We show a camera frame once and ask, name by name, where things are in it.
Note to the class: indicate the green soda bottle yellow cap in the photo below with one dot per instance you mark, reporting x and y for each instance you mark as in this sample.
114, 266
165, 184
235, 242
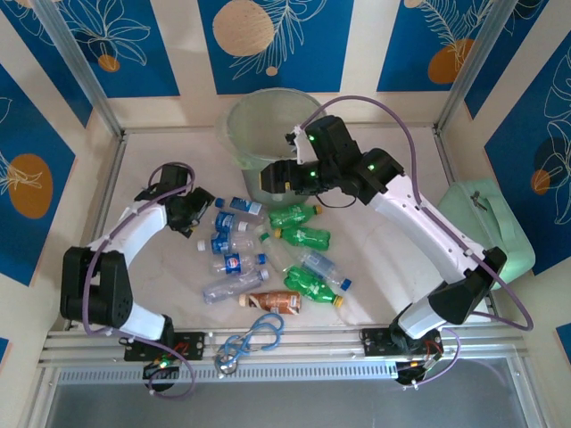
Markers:
308, 287
308, 237
290, 215

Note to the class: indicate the clear bottle dark blue label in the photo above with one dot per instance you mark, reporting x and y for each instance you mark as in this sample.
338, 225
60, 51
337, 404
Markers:
225, 220

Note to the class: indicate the clear bottle blue label white cap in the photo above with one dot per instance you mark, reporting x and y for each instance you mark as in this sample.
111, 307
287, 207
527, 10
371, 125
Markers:
220, 243

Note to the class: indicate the clear bottle white-blue label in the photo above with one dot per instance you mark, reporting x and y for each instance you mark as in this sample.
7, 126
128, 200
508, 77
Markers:
243, 206

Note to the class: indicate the milky clear bottle green cap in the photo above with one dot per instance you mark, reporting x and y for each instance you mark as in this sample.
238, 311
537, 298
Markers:
278, 255

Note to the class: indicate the clear bottle purple label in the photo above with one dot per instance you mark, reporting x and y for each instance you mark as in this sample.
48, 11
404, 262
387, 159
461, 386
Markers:
227, 289

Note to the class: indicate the clear bottle pale blue label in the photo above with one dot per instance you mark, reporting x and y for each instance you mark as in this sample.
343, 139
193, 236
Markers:
319, 263

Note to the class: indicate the brown Nescafe coffee bottle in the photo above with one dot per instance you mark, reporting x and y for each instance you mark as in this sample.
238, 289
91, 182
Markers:
276, 301

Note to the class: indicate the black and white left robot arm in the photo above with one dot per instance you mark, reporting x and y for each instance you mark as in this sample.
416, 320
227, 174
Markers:
134, 223

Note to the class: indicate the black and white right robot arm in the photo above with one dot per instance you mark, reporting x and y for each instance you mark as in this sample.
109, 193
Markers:
428, 232

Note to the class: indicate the translucent grey-green plastic bin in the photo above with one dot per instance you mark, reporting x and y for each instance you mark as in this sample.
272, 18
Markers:
267, 116

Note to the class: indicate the blue stethoscope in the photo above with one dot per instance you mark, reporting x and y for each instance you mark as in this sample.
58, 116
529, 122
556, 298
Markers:
228, 365

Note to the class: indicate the mint green carry case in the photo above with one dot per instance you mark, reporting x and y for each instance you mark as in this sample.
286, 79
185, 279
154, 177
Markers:
504, 232

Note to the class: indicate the grey metal panel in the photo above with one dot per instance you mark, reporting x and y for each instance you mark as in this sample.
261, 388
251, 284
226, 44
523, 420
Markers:
290, 405

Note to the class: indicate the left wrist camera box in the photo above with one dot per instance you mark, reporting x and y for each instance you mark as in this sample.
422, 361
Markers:
145, 195

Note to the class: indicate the aluminium table edge rail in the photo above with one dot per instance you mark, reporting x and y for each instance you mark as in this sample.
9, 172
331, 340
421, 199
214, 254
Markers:
111, 178

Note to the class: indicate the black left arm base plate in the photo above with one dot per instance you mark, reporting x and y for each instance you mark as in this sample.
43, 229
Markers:
196, 345

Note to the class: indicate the wide aluminium base rail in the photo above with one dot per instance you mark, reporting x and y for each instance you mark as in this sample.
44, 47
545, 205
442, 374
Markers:
321, 343

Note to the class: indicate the aluminium frame post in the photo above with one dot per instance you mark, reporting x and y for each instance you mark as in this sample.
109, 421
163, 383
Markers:
78, 62
477, 62

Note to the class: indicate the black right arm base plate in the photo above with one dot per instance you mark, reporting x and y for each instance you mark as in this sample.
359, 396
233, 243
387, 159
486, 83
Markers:
374, 343

